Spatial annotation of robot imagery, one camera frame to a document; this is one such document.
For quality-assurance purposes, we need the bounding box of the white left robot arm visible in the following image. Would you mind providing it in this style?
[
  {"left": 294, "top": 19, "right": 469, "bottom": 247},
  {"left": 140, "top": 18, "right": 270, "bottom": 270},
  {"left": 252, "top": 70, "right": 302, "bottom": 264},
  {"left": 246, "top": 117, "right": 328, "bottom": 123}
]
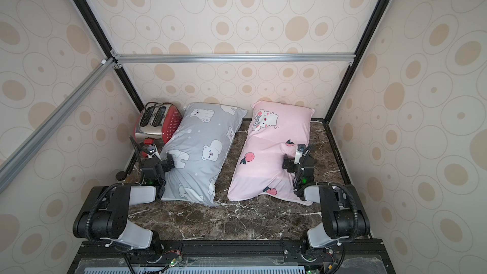
[{"left": 72, "top": 153, "right": 175, "bottom": 254}]

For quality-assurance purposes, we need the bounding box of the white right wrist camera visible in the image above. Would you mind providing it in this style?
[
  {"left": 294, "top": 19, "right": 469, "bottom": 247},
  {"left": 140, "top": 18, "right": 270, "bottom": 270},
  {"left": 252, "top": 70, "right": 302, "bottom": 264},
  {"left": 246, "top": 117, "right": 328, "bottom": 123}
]
[{"left": 294, "top": 144, "right": 307, "bottom": 164}]

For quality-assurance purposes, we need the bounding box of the small brown capped bottle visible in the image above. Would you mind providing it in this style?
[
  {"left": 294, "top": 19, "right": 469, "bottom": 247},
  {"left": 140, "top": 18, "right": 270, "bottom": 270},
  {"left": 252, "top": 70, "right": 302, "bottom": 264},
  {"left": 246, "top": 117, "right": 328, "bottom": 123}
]
[{"left": 115, "top": 171, "right": 128, "bottom": 181}]

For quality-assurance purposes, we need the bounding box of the silver aluminium left rail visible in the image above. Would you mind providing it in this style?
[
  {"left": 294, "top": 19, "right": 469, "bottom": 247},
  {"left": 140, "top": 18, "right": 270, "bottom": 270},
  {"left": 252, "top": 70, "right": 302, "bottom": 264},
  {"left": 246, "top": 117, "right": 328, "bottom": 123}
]
[{"left": 1, "top": 58, "right": 115, "bottom": 192}]

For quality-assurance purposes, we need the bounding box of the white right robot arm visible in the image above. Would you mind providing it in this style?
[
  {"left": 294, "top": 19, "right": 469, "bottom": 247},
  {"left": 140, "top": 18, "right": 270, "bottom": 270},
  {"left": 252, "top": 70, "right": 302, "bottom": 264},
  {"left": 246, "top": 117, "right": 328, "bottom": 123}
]
[{"left": 283, "top": 156, "right": 370, "bottom": 249}]

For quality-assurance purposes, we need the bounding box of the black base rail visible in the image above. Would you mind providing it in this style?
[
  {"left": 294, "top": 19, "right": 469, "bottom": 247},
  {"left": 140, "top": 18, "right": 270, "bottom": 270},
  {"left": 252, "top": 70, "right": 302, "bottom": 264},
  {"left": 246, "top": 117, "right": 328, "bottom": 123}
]
[{"left": 68, "top": 238, "right": 395, "bottom": 273}]

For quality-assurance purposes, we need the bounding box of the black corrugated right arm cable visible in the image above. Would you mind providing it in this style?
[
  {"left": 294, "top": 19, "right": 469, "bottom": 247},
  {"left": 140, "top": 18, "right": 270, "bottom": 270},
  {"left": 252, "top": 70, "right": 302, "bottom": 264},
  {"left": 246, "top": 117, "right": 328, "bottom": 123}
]
[{"left": 294, "top": 144, "right": 360, "bottom": 274}]

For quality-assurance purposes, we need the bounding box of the silver aluminium rail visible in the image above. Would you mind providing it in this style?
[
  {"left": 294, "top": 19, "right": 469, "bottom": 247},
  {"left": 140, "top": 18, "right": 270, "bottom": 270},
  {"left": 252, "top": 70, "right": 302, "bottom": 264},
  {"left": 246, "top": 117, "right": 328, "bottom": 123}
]
[
  {"left": 1, "top": 58, "right": 115, "bottom": 192},
  {"left": 115, "top": 53, "right": 355, "bottom": 63}
]

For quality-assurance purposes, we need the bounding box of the silver aluminium back rail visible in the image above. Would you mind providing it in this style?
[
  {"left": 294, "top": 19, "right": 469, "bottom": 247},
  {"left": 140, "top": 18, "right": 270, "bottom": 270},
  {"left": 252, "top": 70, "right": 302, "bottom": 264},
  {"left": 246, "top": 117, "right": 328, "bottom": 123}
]
[{"left": 115, "top": 53, "right": 355, "bottom": 63}]

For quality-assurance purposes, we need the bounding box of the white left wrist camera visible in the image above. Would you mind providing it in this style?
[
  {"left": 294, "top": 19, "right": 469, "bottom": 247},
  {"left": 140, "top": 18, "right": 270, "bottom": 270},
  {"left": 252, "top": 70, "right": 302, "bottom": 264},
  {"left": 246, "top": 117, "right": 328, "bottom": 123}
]
[{"left": 146, "top": 145, "right": 161, "bottom": 159}]

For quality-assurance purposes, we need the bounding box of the red and chrome toaster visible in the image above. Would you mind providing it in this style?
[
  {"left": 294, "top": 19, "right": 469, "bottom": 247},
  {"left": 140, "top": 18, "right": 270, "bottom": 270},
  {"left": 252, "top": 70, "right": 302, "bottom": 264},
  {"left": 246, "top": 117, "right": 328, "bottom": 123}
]
[{"left": 133, "top": 101, "right": 182, "bottom": 144}]

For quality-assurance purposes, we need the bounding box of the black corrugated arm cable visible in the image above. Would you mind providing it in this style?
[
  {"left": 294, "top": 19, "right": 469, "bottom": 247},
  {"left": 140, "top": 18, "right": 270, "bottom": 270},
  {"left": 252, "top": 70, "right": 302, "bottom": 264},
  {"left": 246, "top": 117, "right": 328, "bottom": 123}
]
[
  {"left": 84, "top": 134, "right": 153, "bottom": 242},
  {"left": 294, "top": 144, "right": 360, "bottom": 274}
]

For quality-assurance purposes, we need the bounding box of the pink cat pillow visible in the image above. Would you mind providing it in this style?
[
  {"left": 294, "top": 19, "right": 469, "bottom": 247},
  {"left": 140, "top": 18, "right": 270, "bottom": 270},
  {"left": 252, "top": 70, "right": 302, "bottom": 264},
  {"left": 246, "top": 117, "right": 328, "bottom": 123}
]
[{"left": 227, "top": 100, "right": 315, "bottom": 206}]

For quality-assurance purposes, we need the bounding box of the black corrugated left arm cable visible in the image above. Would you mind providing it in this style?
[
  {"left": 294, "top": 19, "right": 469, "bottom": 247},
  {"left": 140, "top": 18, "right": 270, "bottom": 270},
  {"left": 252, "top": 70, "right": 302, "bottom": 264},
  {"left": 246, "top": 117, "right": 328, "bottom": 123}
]
[{"left": 84, "top": 134, "right": 153, "bottom": 242}]

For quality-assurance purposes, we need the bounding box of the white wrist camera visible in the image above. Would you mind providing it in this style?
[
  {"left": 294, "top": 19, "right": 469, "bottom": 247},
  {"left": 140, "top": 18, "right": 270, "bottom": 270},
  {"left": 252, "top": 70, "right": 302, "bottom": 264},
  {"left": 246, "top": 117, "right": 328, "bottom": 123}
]
[
  {"left": 146, "top": 145, "right": 161, "bottom": 159},
  {"left": 294, "top": 144, "right": 307, "bottom": 164}
]

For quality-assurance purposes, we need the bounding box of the grey polar bear pillow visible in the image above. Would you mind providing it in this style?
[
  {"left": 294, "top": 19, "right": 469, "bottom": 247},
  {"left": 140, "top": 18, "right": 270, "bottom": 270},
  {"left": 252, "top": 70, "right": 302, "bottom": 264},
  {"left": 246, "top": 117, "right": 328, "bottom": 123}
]
[{"left": 161, "top": 103, "right": 247, "bottom": 207}]

